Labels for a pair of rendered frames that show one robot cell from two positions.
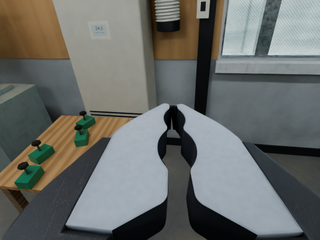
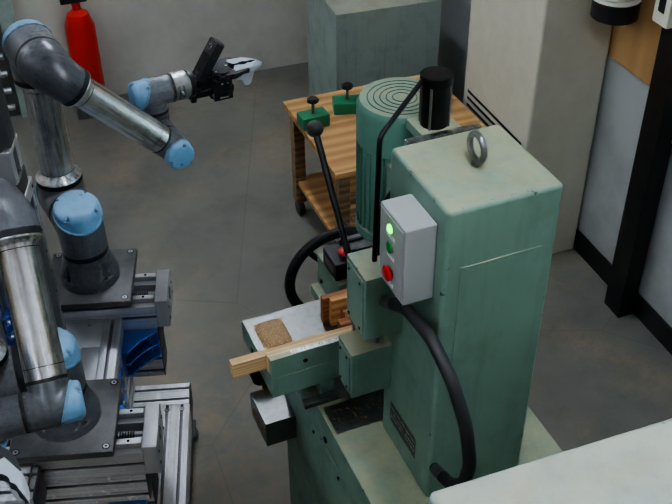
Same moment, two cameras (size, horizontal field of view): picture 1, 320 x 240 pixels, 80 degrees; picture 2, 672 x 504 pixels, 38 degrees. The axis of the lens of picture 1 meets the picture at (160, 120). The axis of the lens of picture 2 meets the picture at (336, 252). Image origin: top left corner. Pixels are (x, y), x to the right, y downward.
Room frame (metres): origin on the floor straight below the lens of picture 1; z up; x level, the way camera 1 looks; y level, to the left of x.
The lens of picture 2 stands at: (-0.98, -2.15, 2.44)
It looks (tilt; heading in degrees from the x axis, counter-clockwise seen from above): 38 degrees down; 58
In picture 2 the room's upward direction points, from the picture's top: 1 degrees counter-clockwise
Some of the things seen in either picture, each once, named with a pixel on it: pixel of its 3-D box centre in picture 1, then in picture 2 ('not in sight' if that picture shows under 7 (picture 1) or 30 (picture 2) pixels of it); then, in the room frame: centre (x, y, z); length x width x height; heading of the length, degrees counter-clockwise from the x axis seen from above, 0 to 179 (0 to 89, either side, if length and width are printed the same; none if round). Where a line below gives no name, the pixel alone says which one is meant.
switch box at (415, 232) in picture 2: not in sight; (406, 249); (-0.17, -1.07, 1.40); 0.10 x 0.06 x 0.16; 81
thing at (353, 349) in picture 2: not in sight; (363, 361); (-0.16, -0.94, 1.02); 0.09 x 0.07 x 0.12; 171
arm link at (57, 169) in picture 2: not in sight; (49, 128); (-0.47, 0.02, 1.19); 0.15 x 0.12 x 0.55; 88
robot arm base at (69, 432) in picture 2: not in sight; (62, 400); (-0.70, -0.56, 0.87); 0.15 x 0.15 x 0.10
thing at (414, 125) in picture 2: not in sight; (435, 116); (0.00, -0.92, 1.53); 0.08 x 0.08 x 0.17; 81
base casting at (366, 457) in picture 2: not in sight; (413, 407); (0.00, -0.90, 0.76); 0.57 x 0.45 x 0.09; 81
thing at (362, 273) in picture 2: not in sight; (373, 293); (-0.16, -0.97, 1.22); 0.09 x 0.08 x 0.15; 81
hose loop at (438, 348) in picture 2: not in sight; (426, 400); (-0.18, -1.17, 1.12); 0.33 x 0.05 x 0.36; 81
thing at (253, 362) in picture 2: not in sight; (350, 334); (-0.08, -0.76, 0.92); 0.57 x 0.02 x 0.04; 171
